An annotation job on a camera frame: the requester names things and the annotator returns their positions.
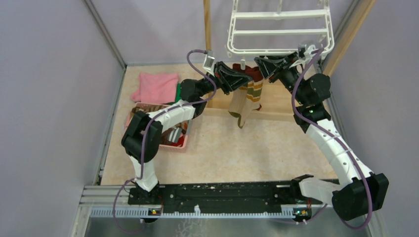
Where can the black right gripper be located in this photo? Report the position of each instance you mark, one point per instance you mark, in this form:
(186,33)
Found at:
(268,66)

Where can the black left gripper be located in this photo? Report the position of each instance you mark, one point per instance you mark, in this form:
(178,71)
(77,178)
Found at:
(227,79)

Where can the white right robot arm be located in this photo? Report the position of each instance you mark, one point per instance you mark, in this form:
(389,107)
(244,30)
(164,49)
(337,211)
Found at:
(359,191)

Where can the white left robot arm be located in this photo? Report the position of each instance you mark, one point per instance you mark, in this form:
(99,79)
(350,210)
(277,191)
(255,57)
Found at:
(143,135)

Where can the white clip drying hanger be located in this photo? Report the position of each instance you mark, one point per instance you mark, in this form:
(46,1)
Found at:
(279,31)

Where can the wooden rack base tray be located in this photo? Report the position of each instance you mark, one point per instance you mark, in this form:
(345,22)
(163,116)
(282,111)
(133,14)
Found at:
(275,101)

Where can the green cloth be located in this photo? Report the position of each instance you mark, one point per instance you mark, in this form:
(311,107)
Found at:
(178,92)

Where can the pink towel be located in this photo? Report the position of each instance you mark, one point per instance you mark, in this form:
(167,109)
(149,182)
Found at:
(156,88)

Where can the pink perforated basket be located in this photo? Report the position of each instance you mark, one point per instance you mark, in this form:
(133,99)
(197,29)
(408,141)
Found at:
(175,138)

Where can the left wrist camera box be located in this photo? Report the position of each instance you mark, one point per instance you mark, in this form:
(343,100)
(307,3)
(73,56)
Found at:
(209,62)

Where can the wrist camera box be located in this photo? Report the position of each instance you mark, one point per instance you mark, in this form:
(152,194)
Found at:
(209,62)
(306,51)

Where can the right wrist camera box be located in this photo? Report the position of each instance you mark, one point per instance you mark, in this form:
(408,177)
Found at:
(306,51)

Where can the left wooden rack post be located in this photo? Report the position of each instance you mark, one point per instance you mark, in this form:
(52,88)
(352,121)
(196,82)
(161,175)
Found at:
(207,24)

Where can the wooden rack post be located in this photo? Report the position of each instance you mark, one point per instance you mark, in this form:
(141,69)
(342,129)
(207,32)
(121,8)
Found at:
(352,22)
(207,24)

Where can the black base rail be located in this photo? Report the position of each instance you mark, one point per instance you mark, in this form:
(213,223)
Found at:
(277,192)

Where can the right wooden rack post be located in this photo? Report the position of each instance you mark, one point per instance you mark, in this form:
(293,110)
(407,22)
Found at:
(352,22)

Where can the white cable duct strip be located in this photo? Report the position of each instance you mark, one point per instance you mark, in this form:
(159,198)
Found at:
(144,213)

